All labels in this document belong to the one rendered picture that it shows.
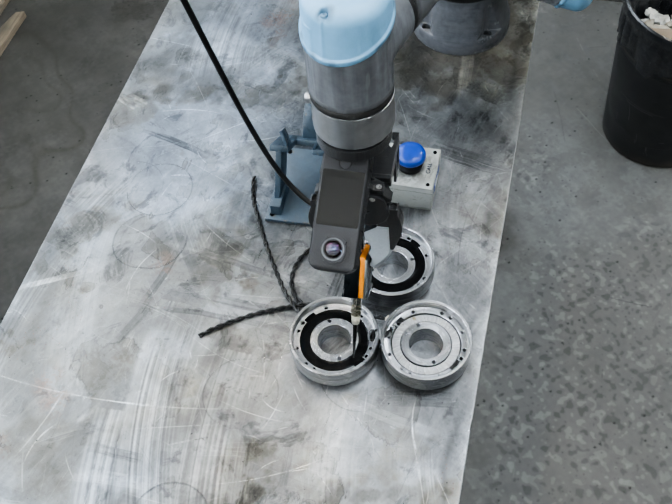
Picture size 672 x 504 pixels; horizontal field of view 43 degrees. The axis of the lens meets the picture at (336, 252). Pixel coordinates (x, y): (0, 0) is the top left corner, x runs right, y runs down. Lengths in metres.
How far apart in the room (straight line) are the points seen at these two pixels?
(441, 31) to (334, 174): 0.57
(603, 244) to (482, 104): 0.93
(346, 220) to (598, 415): 1.21
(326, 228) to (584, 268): 1.35
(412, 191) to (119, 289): 0.40
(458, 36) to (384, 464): 0.66
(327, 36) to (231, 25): 0.76
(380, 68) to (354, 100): 0.03
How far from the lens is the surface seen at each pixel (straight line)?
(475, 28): 1.32
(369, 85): 0.71
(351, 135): 0.74
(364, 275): 0.92
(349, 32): 0.66
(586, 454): 1.87
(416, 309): 1.02
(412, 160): 1.10
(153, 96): 1.34
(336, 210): 0.79
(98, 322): 1.11
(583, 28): 2.65
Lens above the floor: 1.71
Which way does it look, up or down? 55 degrees down
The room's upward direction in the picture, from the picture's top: 7 degrees counter-clockwise
